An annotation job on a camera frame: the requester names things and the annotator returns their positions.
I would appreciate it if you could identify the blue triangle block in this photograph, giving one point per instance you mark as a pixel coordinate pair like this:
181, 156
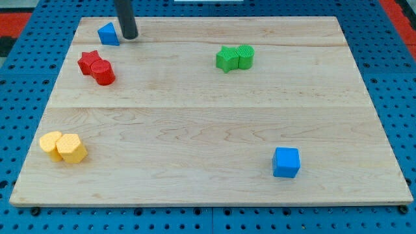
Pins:
107, 35

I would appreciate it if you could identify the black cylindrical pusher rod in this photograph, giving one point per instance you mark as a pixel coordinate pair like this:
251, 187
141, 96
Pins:
126, 18

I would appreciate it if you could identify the wooden board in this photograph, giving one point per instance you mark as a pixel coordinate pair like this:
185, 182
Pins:
173, 130

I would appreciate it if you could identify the blue cube block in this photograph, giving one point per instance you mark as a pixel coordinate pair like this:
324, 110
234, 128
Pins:
285, 162

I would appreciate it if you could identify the green cylinder block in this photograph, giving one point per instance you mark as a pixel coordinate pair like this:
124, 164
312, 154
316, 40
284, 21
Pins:
246, 55

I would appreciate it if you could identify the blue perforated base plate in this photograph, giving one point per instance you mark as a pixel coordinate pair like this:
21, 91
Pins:
32, 66

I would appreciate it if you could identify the yellow hexagon block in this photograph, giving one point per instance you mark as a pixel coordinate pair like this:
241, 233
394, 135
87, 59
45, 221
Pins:
71, 148

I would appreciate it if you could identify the yellow heart block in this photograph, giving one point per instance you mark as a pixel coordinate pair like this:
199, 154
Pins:
48, 142

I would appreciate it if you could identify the red star block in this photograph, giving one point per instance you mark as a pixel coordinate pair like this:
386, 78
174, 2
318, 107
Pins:
86, 61

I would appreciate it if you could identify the red cylinder block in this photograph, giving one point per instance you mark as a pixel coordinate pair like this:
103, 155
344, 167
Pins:
102, 72

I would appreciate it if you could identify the green star block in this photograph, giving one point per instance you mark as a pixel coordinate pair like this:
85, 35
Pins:
227, 59

